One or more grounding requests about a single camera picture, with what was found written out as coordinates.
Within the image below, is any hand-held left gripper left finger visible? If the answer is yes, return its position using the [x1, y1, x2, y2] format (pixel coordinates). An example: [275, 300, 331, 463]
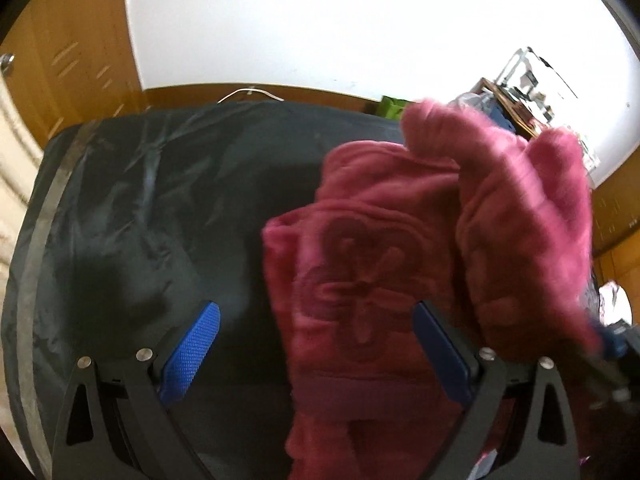
[50, 300, 222, 480]

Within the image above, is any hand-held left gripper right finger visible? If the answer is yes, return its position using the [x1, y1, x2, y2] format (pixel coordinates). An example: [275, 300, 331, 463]
[414, 300, 581, 480]

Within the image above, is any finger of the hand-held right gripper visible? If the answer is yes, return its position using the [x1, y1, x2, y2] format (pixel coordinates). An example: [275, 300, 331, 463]
[577, 317, 632, 408]

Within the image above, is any pink fleece robe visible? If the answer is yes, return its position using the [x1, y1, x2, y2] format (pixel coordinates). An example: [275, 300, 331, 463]
[262, 97, 601, 480]

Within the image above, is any wooden cabinet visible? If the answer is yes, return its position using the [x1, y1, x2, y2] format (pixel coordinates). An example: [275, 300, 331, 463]
[589, 142, 640, 291]

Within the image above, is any black table cover cloth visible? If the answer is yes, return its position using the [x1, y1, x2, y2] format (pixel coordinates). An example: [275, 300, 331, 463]
[0, 100, 416, 480]

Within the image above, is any blue hanging cloth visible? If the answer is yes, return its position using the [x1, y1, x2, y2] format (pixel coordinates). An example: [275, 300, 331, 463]
[487, 102, 518, 133]

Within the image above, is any cream quilted curtain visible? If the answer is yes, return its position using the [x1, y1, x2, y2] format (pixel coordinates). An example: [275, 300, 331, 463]
[0, 77, 46, 286]

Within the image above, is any green bag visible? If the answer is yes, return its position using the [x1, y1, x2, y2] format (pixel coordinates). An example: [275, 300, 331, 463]
[378, 95, 418, 122]

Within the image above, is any white plastic bag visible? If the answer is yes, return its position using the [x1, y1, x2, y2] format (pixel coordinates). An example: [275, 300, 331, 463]
[447, 91, 493, 113]

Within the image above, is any wooden door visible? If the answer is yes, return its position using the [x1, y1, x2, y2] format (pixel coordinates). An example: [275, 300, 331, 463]
[0, 0, 151, 148]

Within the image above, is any white cable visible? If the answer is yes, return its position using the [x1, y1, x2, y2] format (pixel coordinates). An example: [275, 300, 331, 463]
[216, 87, 285, 106]

